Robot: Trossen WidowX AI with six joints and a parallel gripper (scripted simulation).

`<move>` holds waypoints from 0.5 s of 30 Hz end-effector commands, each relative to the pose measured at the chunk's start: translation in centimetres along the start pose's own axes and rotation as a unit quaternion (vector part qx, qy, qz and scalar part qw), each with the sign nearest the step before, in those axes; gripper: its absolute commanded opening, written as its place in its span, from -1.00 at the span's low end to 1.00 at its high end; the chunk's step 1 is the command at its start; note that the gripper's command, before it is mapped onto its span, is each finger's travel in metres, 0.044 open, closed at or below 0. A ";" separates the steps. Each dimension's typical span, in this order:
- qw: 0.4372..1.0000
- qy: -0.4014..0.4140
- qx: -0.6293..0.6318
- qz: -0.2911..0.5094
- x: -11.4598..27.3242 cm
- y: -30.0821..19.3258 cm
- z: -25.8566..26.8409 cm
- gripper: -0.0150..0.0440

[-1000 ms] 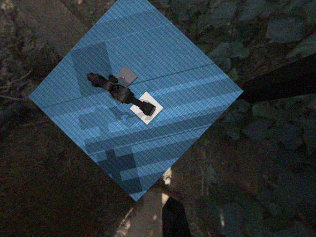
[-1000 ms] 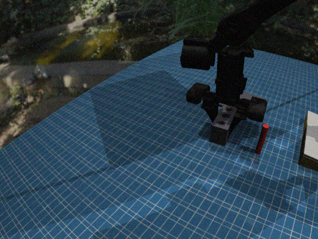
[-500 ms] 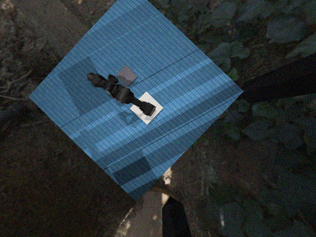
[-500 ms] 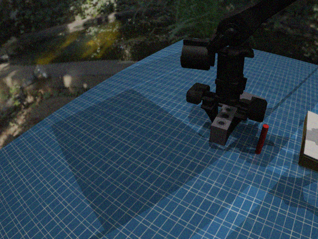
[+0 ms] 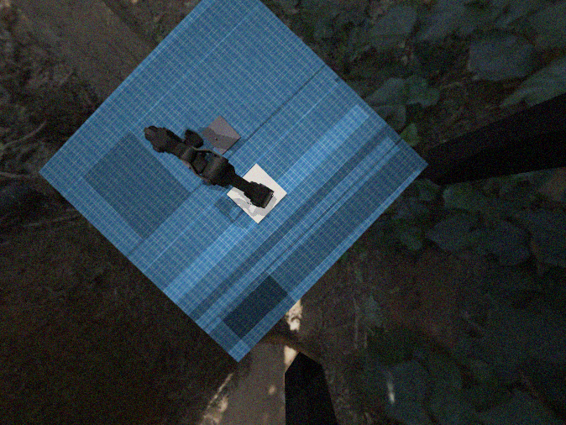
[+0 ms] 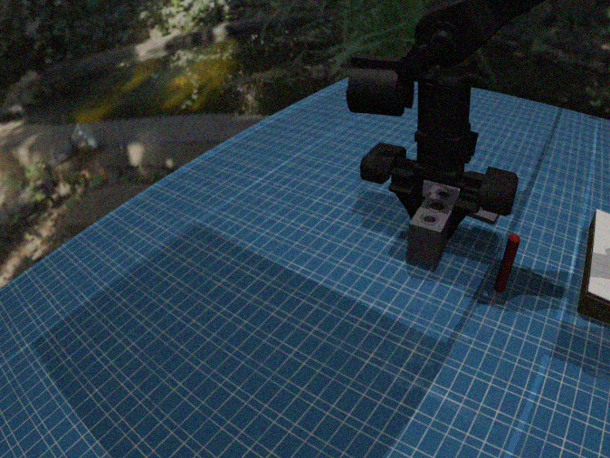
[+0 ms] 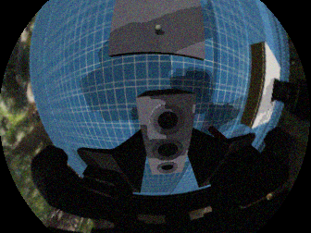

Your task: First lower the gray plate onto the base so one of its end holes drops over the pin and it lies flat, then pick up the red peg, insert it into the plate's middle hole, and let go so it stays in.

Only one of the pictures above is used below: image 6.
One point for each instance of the red cylindrical peg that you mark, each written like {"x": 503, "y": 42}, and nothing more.
{"x": 507, "y": 261}

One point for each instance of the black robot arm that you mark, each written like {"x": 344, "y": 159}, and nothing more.
{"x": 446, "y": 35}

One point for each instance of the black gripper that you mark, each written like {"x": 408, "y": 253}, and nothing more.
{"x": 440, "y": 159}

